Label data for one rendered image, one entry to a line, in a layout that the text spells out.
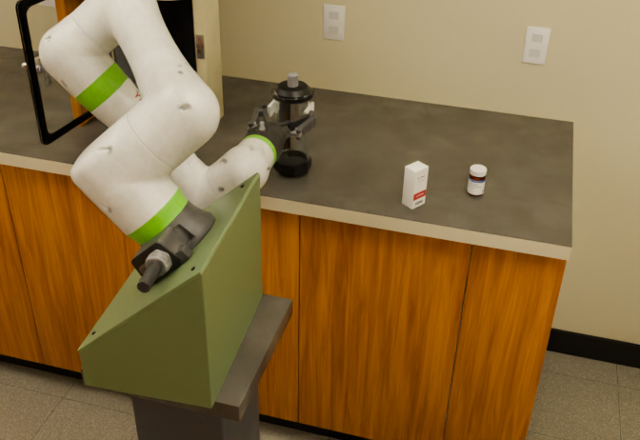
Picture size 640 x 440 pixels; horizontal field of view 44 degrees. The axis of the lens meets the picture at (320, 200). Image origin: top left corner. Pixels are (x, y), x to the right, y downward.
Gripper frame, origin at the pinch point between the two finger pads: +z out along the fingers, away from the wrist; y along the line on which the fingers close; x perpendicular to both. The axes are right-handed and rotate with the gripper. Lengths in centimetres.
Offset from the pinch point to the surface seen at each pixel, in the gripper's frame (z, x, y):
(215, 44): 23.3, -5.5, 30.5
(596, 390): 45, 113, -98
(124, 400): -8, 113, 57
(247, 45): 59, 8, 35
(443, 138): 33, 19, -36
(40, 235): -11, 48, 76
